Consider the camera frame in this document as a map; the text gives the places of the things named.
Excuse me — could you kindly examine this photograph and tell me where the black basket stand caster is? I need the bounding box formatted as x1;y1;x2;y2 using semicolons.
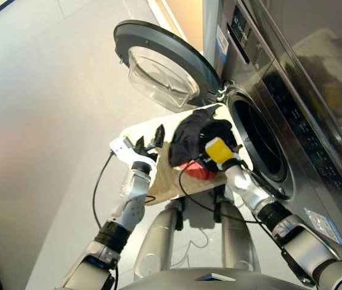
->
215;193;226;223
175;201;187;232

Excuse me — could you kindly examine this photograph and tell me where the red garment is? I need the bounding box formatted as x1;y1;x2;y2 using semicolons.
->
179;159;220;182

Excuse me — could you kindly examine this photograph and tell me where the thin white floor cable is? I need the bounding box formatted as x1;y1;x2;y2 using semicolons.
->
170;229;211;266

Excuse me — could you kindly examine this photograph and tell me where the grey washing machine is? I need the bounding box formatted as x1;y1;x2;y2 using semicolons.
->
202;0;342;257

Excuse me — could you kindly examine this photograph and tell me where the round glass washing machine door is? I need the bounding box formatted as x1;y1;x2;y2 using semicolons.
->
112;19;222;109

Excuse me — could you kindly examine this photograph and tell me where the grey robot torso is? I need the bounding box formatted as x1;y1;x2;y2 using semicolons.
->
119;267;311;290

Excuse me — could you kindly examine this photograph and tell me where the small blue white sticker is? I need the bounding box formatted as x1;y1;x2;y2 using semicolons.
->
216;25;230;55

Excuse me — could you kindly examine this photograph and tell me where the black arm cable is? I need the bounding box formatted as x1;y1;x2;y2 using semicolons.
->
92;150;120;290
178;155;286;254

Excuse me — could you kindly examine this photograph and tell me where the silver robot leg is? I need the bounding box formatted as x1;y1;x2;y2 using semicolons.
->
133;201;187;280
215;193;262;272

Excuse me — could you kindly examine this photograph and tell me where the blue energy label sticker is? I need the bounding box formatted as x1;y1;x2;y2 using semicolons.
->
303;208;342;248

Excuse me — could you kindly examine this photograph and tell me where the black garment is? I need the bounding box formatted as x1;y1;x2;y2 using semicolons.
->
169;108;238;169

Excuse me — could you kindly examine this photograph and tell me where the pale woven laundry basket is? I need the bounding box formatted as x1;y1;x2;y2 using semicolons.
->
118;102;254;206

